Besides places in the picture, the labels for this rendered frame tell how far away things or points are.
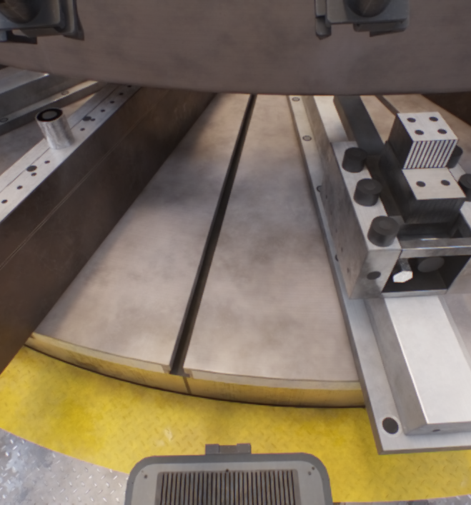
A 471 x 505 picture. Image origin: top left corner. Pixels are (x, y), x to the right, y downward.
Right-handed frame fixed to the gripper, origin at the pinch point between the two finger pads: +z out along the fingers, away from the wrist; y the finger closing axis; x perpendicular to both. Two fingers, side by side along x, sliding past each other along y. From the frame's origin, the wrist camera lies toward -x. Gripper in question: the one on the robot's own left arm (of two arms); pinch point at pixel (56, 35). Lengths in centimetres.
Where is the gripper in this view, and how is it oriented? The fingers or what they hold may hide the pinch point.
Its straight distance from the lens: 72.2
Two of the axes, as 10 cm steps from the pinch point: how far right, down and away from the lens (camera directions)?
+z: 0.5, -0.8, 10.0
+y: -10.0, 0.4, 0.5
